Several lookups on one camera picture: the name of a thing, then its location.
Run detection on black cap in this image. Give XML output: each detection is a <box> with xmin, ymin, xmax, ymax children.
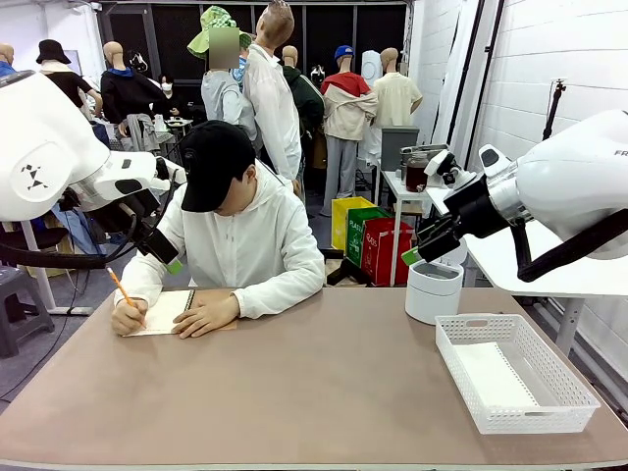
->
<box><xmin>180</xmin><ymin>120</ymin><xmax>257</xmax><ymax>214</ymax></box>

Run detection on spiral notebook brown cover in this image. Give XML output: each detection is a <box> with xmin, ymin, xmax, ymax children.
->
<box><xmin>122</xmin><ymin>288</ymin><xmax>239</xmax><ymax>339</ymax></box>

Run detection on person's left hand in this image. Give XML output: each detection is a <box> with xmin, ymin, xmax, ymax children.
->
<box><xmin>171</xmin><ymin>293</ymin><xmax>241</xmax><ymax>340</ymax></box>

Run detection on tall mannequin white shirt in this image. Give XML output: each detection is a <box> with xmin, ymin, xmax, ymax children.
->
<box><xmin>242</xmin><ymin>0</ymin><xmax>304</xmax><ymax>197</ymax></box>

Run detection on black right arm hose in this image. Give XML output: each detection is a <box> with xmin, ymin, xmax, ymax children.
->
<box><xmin>509</xmin><ymin>208</ymin><xmax>628</xmax><ymax>284</ymax></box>

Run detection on yellow pencil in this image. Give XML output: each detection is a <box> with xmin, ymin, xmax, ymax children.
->
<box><xmin>106</xmin><ymin>267</ymin><xmax>147</xmax><ymax>329</ymax></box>

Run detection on white round trash bin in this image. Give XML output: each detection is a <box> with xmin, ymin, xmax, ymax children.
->
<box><xmin>404</xmin><ymin>239</ymin><xmax>465</xmax><ymax>327</ymax></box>

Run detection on masked person black clothes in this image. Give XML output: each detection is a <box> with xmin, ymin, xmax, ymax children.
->
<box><xmin>155</xmin><ymin>73</ymin><xmax>193</xmax><ymax>120</ymax></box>

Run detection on red recycling bin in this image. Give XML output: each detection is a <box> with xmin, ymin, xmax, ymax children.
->
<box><xmin>361</xmin><ymin>218</ymin><xmax>416</xmax><ymax>288</ymax></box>

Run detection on large white side table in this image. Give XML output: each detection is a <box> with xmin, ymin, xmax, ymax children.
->
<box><xmin>426</xmin><ymin>185</ymin><xmax>628</xmax><ymax>357</ymax></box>

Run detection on mannequin blue shirt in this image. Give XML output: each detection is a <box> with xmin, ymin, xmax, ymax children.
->
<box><xmin>0</xmin><ymin>42</ymin><xmax>19</xmax><ymax>78</ymax></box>

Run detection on mannequin dark green jacket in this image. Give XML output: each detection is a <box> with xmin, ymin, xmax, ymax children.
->
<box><xmin>280</xmin><ymin>44</ymin><xmax>326</xmax><ymax>171</ymax></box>

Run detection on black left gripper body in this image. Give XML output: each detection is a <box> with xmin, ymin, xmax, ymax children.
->
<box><xmin>130</xmin><ymin>223</ymin><xmax>180</xmax><ymax>267</ymax></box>

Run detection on white oval device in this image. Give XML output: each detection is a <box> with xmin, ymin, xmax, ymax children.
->
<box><xmin>361</xmin><ymin>49</ymin><xmax>384</xmax><ymax>89</ymax></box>

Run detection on metal tray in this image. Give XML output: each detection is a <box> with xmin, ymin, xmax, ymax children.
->
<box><xmin>399</xmin><ymin>143</ymin><xmax>450</xmax><ymax>171</ymax></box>

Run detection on person's left forearm white sleeve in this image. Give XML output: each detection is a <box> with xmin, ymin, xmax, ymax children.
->
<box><xmin>233</xmin><ymin>264</ymin><xmax>326</xmax><ymax>320</ymax></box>

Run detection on small white table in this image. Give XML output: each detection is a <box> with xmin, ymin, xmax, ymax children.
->
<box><xmin>380</xmin><ymin>169</ymin><xmax>443</xmax><ymax>288</ymax></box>

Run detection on black floor cable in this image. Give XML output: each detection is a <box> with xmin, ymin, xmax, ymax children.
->
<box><xmin>0</xmin><ymin>313</ymin><xmax>70</xmax><ymax>401</ymax></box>

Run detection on black tripod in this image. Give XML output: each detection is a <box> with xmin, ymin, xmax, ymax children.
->
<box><xmin>542</xmin><ymin>77</ymin><xmax>570</xmax><ymax>141</ymax></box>

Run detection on mannequin navy hoodie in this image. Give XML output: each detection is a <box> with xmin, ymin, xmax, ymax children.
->
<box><xmin>100</xmin><ymin>40</ymin><xmax>168</xmax><ymax>153</ymax></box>

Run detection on leaning white board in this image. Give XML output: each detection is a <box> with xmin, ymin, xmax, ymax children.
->
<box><xmin>431</xmin><ymin>0</ymin><xmax>485</xmax><ymax>158</ymax></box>

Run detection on seated person white hoodie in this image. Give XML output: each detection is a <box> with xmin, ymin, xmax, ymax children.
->
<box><xmin>115</xmin><ymin>161</ymin><xmax>326</xmax><ymax>320</ymax></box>

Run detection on blue cloth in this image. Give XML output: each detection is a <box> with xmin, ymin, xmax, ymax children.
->
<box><xmin>48</xmin><ymin>203</ymin><xmax>107</xmax><ymax>256</ymax></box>

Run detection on figure green checkered hat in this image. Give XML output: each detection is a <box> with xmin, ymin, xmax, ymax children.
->
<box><xmin>187</xmin><ymin>5</ymin><xmax>259</xmax><ymax>143</ymax></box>

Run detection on mannequin black bucket hat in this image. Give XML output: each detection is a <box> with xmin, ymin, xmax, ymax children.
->
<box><xmin>35</xmin><ymin>38</ymin><xmax>104</xmax><ymax>122</ymax></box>

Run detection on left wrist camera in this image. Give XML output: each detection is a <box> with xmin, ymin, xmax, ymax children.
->
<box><xmin>154</xmin><ymin>155</ymin><xmax>188</xmax><ymax>186</ymax></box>

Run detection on black left arm hose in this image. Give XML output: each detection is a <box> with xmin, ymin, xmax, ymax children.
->
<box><xmin>0</xmin><ymin>183</ymin><xmax>178</xmax><ymax>271</ymax></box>

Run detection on glass jar dark liquid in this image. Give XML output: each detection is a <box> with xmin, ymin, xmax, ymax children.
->
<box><xmin>405</xmin><ymin>151</ymin><xmax>431</xmax><ymax>193</ymax></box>

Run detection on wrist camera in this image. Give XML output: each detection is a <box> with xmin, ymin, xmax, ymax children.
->
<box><xmin>424</xmin><ymin>149</ymin><xmax>477</xmax><ymax>190</ymax></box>
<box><xmin>154</xmin><ymin>155</ymin><xmax>188</xmax><ymax>186</ymax></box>

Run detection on mannequin cream shirt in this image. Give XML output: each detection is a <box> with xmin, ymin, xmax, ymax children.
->
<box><xmin>372</xmin><ymin>47</ymin><xmax>424</xmax><ymax>130</ymax></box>

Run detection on black chair base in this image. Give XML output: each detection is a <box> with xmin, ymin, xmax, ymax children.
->
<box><xmin>318</xmin><ymin>247</ymin><xmax>372</xmax><ymax>288</ymax></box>

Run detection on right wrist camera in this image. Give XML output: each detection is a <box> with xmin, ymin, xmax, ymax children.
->
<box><xmin>424</xmin><ymin>149</ymin><xmax>477</xmax><ymax>190</ymax></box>

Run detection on white stand leg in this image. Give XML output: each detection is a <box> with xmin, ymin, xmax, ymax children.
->
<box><xmin>19</xmin><ymin>220</ymin><xmax>94</xmax><ymax>316</ymax></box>

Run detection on grey cabinet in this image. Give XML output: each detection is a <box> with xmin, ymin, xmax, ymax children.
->
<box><xmin>381</xmin><ymin>126</ymin><xmax>422</xmax><ymax>172</ymax></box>

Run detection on white perforated plastic basket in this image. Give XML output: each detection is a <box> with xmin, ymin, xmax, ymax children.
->
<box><xmin>434</xmin><ymin>313</ymin><xmax>602</xmax><ymax>437</ymax></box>

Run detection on black arm hose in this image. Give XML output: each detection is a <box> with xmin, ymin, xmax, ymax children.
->
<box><xmin>509</xmin><ymin>208</ymin><xmax>628</xmax><ymax>284</ymax></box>
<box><xmin>0</xmin><ymin>183</ymin><xmax>178</xmax><ymax>271</ymax></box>

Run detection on yellow recycling bin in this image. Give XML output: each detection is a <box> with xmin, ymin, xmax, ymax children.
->
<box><xmin>331</xmin><ymin>195</ymin><xmax>377</xmax><ymax>251</ymax></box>

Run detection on white paper sheet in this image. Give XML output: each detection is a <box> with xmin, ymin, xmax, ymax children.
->
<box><xmin>449</xmin><ymin>341</ymin><xmax>540</xmax><ymax>409</ymax></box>

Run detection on mannequin blue cap red jacket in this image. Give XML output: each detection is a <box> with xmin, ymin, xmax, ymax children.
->
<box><xmin>319</xmin><ymin>44</ymin><xmax>379</xmax><ymax>217</ymax></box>

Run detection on grey plastic stool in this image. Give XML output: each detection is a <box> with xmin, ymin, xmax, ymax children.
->
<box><xmin>0</xmin><ymin>267</ymin><xmax>56</xmax><ymax>359</ymax></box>

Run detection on green recycling bin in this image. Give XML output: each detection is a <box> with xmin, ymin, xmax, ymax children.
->
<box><xmin>346</xmin><ymin>206</ymin><xmax>393</xmax><ymax>269</ymax></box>

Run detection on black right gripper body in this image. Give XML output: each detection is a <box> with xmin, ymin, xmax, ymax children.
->
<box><xmin>416</xmin><ymin>215</ymin><xmax>466</xmax><ymax>264</ymax></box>

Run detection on person's right hand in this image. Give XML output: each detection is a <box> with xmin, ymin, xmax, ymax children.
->
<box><xmin>111</xmin><ymin>297</ymin><xmax>149</xmax><ymax>338</ymax></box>

